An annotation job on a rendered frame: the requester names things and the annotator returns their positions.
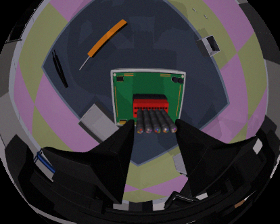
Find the red power plug with black cables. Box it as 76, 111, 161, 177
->
133, 99, 178, 134

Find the dark blue work mat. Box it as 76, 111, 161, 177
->
41, 0, 230, 166

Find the green circuit board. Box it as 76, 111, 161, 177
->
113, 72, 185, 125

